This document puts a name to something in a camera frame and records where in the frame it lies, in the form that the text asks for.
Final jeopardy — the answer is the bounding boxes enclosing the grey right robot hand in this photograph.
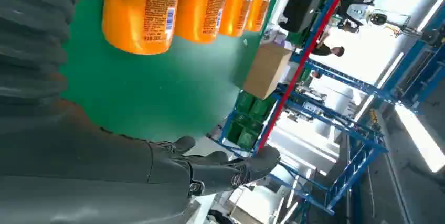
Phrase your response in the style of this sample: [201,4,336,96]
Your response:
[0,101,282,224]

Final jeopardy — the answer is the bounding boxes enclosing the green table mat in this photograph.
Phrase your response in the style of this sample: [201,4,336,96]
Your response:
[59,0,288,143]

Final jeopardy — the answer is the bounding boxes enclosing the green crate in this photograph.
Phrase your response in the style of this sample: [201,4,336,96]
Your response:
[227,121,244,145]
[236,92,256,114]
[248,97,276,119]
[238,129,260,150]

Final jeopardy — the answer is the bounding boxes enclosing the brown cardboard box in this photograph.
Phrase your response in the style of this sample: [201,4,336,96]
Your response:
[243,42,293,100]

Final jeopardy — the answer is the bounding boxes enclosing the red rack beam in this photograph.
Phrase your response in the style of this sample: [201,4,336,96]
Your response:
[259,0,356,150]

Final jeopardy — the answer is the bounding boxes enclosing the background person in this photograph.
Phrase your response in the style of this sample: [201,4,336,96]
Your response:
[312,43,345,57]

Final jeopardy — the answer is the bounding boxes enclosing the blue metal rack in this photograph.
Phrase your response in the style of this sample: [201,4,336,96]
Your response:
[208,0,390,216]

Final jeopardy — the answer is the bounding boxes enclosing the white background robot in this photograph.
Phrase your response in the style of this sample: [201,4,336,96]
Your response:
[337,0,388,34]

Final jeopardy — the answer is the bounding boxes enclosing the bright light panel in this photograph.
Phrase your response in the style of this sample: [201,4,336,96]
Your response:
[394,104,445,174]

